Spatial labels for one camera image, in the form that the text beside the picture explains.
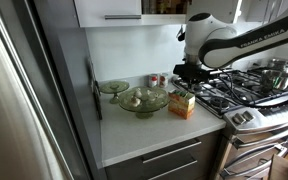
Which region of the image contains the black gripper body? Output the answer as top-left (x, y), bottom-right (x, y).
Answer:
top-left (173, 64), bottom-right (210, 88)

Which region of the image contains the orange tea sachet box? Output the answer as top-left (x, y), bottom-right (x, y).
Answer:
top-left (168, 90), bottom-right (195, 119)

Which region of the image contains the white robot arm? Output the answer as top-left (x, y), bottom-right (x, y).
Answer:
top-left (173, 13), bottom-right (288, 83)

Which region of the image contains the white label tin can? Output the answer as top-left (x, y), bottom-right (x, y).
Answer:
top-left (159, 73), bottom-right (168, 88)

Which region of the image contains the red label tin can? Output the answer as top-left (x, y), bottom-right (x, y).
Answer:
top-left (149, 74), bottom-right (158, 87)

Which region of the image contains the large green glass cake stand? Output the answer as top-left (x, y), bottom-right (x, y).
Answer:
top-left (119, 86), bottom-right (169, 119)

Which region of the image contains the left stove control knob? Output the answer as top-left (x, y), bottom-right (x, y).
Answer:
top-left (233, 113), bottom-right (246, 124)

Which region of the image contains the stove control knob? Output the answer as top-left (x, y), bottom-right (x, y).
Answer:
top-left (233, 113), bottom-right (246, 124)
top-left (243, 111), bottom-right (254, 121)

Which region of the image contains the white garlic bulb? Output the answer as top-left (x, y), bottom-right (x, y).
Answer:
top-left (130, 97), bottom-right (141, 107)

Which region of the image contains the right stove control knob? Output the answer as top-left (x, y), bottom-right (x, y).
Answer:
top-left (243, 111), bottom-right (254, 121)

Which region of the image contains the stainless steel gas stove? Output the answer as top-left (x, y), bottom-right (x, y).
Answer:
top-left (173, 68), bottom-right (288, 180)

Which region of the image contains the steel pot on stove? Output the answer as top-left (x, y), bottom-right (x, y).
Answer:
top-left (261, 70), bottom-right (288, 92)

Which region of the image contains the small green glass cake stand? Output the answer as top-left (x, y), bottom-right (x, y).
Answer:
top-left (100, 81), bottom-right (129, 104)

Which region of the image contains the white upper cabinet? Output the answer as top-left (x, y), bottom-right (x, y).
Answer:
top-left (74, 0), bottom-right (243, 27)

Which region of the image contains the stainless steel refrigerator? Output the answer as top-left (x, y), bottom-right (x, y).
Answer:
top-left (0, 0), bottom-right (92, 180)

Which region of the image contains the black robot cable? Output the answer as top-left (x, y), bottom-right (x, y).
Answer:
top-left (217, 68), bottom-right (288, 108)

